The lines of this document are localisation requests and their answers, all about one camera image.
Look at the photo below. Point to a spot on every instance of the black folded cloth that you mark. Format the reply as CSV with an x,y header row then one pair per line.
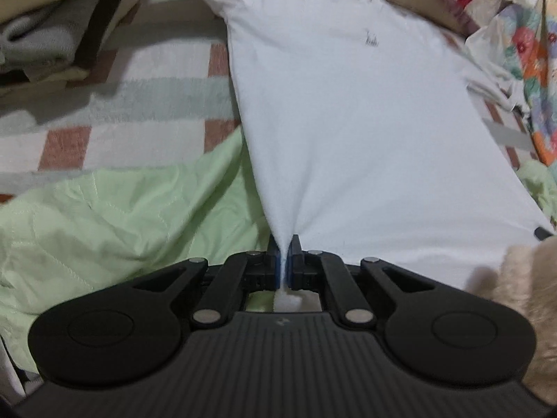
x,y
100,30

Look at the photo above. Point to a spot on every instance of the person's right forearm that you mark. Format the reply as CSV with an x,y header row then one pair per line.
x,y
526,287

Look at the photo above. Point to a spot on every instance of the floral patterned cloth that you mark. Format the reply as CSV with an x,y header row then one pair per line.
x,y
539,74

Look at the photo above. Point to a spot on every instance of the light green quilted blanket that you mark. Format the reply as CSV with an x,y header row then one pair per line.
x,y
108,226

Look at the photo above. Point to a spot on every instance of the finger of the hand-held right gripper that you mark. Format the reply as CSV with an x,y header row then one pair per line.
x,y
543,232

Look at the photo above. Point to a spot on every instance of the grey folded garment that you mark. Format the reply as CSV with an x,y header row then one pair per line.
x,y
43,35

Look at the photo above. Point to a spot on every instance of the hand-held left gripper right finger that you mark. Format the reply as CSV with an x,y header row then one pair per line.
x,y
293,270

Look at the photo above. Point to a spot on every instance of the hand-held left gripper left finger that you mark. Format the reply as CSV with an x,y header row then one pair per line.
x,y
274,270

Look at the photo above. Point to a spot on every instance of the white t-shirt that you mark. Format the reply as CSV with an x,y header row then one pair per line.
x,y
348,117

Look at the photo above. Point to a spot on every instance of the checked bed mat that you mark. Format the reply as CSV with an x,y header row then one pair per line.
x,y
143,91

